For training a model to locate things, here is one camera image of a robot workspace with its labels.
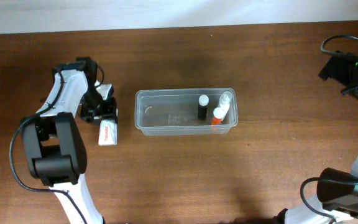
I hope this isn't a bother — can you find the white Panadol medicine box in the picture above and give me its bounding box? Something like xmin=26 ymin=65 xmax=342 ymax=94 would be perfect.
xmin=98 ymin=119 xmax=117 ymax=146

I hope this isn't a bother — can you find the dark bottle white cap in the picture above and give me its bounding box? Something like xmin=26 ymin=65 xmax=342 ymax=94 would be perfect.
xmin=198 ymin=95 xmax=209 ymax=120

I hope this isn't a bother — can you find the orange tube white cap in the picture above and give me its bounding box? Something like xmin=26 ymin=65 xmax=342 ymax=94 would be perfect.
xmin=211 ymin=107 xmax=225 ymax=125

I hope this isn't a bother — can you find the white spray bottle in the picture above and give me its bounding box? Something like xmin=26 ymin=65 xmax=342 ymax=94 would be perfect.
xmin=218 ymin=91 xmax=233 ymax=120

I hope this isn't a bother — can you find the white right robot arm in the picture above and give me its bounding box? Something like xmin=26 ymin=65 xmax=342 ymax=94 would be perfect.
xmin=270 ymin=36 xmax=358 ymax=223

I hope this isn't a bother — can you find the clear plastic container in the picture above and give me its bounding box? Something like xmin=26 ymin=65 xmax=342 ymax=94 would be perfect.
xmin=134 ymin=88 xmax=239 ymax=136

